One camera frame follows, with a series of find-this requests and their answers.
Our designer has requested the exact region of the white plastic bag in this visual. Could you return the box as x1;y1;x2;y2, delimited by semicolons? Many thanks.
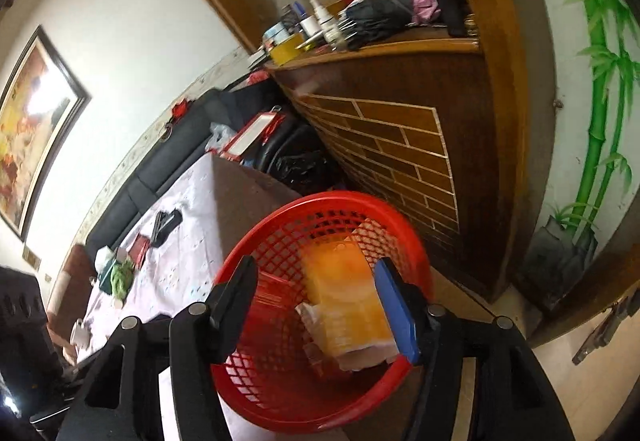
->
295;301;331;362

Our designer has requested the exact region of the black device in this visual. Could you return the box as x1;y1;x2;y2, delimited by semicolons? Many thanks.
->
151;210;183;248

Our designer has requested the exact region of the red pouch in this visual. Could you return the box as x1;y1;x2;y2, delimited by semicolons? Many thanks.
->
129;235;151;268

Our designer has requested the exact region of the purple floral tablecloth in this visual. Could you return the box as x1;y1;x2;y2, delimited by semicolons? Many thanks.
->
75;154;251;441

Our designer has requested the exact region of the green cloth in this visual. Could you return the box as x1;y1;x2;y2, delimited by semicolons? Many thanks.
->
110;261;137;300

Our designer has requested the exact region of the white jar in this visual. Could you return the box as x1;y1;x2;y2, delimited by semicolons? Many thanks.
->
299;15;321;41

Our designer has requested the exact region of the yellow box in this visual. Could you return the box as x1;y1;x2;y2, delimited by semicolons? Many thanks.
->
269;34;307;67

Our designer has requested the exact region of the framed picture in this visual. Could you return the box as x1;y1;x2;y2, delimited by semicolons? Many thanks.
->
0;24;92;242

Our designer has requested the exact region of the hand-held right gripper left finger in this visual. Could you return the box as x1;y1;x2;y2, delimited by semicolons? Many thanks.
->
54;255;259;441

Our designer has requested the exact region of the blue box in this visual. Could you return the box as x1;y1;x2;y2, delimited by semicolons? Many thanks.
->
262;24;291;47

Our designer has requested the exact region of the black sofa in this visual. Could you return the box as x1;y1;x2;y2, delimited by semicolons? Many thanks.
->
87;88;281;262

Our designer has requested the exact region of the green tissue box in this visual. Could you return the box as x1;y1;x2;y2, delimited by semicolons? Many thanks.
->
94;245;121;294

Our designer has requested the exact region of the tall white spray bottle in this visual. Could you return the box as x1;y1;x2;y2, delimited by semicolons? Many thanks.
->
309;0;346;49

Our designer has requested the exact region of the red plastic basket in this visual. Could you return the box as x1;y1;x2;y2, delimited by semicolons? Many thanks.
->
210;191;436;434

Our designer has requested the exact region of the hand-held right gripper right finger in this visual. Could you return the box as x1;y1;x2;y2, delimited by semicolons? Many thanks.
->
375;258;576;441

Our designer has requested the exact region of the black plastic bag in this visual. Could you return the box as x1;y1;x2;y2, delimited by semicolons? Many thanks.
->
272;152;331;187

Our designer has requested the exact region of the metal door handle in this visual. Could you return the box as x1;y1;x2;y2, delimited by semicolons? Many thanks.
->
571;303;633;367

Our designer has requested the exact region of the black flask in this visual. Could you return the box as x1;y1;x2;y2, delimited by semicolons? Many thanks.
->
435;0;468;38

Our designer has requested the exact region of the wooden sideboard cabinet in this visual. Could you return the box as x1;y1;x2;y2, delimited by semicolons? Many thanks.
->
265;21;516;304

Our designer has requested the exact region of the bamboo wall decal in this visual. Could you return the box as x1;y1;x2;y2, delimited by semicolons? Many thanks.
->
547;0;640;312

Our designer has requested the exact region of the red-framed white board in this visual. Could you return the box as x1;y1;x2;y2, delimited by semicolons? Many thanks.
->
220;111;285;163

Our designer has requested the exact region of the black umbrella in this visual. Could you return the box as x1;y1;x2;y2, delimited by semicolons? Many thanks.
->
337;0;418;51

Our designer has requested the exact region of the brown armchair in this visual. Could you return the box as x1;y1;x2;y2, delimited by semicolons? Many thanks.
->
47;243;98;357

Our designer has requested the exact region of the white cup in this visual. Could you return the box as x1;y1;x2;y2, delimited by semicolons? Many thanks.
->
70;318;93;349

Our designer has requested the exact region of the clear plastic bag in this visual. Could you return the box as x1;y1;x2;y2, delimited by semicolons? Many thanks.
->
205;121;236;152

